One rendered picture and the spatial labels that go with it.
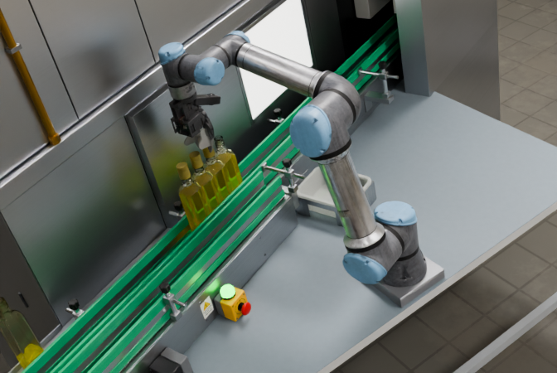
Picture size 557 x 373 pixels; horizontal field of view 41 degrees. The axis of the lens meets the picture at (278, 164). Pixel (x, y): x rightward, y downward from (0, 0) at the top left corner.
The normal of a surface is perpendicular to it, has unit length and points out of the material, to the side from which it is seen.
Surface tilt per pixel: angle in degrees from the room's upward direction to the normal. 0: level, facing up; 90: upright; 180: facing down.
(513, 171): 0
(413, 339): 0
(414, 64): 90
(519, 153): 0
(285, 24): 90
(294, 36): 90
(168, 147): 90
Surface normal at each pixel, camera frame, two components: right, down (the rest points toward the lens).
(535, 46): -0.19, -0.79
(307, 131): -0.62, 0.43
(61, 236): 0.80, 0.21
